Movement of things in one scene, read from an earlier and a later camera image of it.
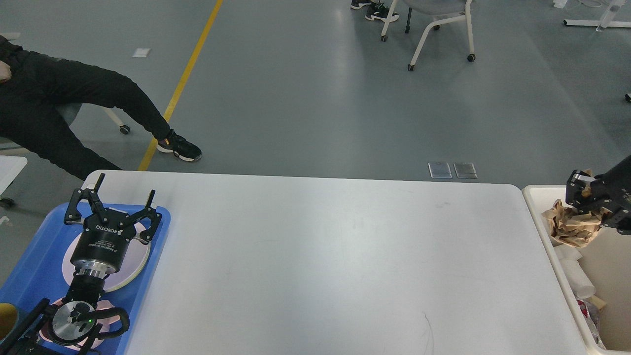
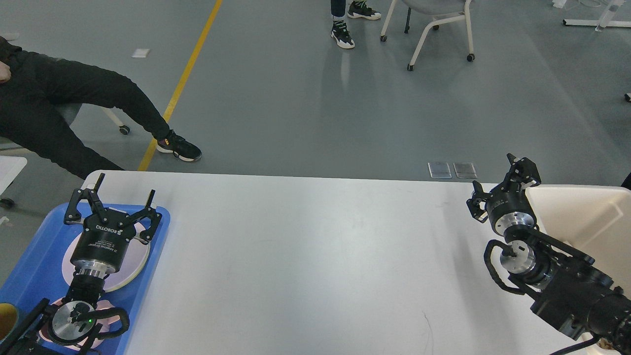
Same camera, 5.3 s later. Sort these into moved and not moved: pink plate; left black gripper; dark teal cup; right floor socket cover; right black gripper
Moved: right black gripper
Not moved: dark teal cup; pink plate; left black gripper; right floor socket cover
